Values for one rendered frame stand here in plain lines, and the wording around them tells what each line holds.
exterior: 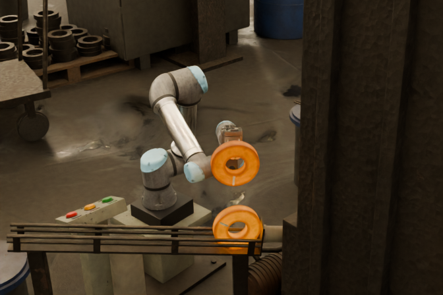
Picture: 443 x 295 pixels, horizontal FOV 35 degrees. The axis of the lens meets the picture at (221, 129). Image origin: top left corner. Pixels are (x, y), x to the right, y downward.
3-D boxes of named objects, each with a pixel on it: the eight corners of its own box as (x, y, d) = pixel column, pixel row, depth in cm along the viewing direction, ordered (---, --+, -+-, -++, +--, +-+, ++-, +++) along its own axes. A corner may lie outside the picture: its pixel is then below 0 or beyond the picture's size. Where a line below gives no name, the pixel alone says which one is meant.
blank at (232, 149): (262, 146, 220) (261, 140, 223) (213, 144, 218) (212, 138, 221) (256, 187, 227) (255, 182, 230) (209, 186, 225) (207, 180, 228)
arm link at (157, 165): (138, 179, 303) (134, 152, 296) (167, 170, 308) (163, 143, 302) (149, 191, 293) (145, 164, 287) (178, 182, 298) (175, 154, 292)
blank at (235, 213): (244, 256, 231) (241, 250, 234) (270, 220, 226) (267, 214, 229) (205, 240, 225) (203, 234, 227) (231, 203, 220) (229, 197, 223)
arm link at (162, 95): (138, 74, 265) (194, 173, 240) (164, 66, 269) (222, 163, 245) (136, 93, 274) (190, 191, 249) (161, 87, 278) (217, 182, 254)
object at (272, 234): (289, 247, 228) (291, 232, 226) (262, 246, 227) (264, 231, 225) (286, 236, 234) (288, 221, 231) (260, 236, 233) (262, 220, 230)
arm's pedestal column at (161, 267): (102, 270, 321) (97, 223, 309) (166, 232, 347) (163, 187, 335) (161, 309, 296) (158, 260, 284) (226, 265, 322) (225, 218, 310)
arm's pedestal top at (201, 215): (109, 222, 309) (109, 214, 307) (163, 193, 330) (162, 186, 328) (158, 251, 290) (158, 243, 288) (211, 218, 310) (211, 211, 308)
